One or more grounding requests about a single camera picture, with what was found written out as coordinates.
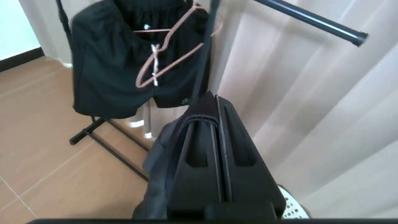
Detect black garment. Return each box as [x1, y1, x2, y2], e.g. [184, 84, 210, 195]
[132, 91, 219, 220]

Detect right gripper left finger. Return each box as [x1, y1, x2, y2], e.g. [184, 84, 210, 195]
[167, 119, 224, 219]

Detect white laundry basket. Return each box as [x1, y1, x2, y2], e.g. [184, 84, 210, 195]
[277, 185, 310, 220]

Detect beige curtain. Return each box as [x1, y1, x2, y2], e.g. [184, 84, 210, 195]
[18, 0, 398, 219]

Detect black shorts with white cord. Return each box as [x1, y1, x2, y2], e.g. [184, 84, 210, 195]
[70, 0, 213, 120]

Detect black clothes rack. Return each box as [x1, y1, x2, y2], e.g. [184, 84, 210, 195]
[55, 0, 369, 183]

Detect pink clothes hanger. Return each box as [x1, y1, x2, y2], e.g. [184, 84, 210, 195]
[135, 2, 223, 90]
[132, 0, 206, 34]

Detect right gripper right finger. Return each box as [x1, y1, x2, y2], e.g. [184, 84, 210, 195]
[216, 95, 287, 219]

